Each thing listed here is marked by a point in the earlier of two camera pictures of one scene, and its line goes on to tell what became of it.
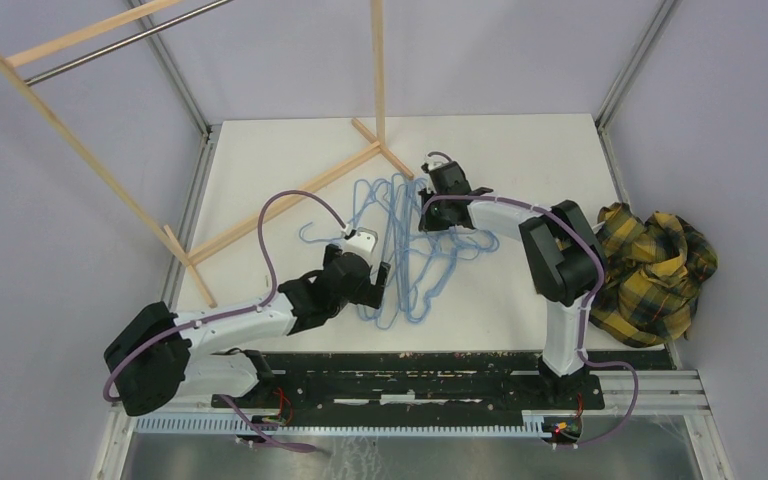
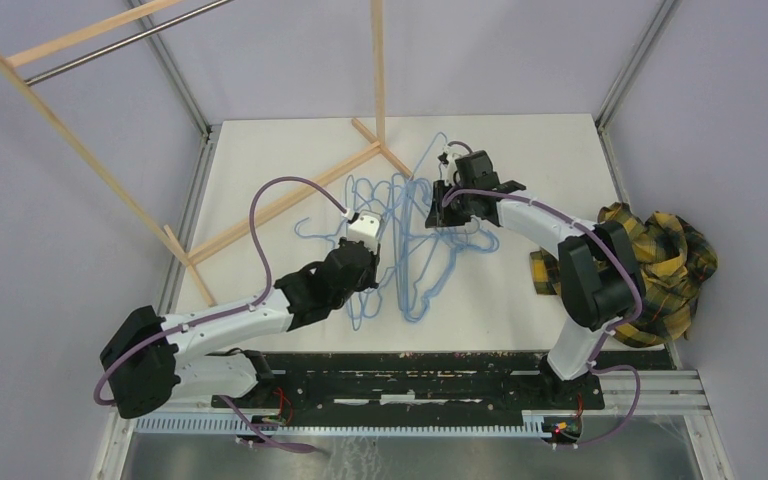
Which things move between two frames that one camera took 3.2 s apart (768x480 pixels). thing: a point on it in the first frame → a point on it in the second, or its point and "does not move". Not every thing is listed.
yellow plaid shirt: x=655 y=267 does not move
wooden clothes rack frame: x=6 y=57 does not move
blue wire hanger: x=363 y=189 → x=346 y=213
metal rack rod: x=33 y=79 does not move
